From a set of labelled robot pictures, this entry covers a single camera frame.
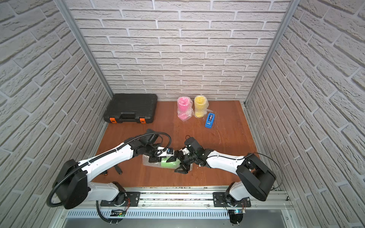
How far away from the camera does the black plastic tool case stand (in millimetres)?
1027

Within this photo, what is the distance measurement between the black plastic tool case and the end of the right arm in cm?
47

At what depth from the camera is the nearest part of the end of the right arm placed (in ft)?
2.07
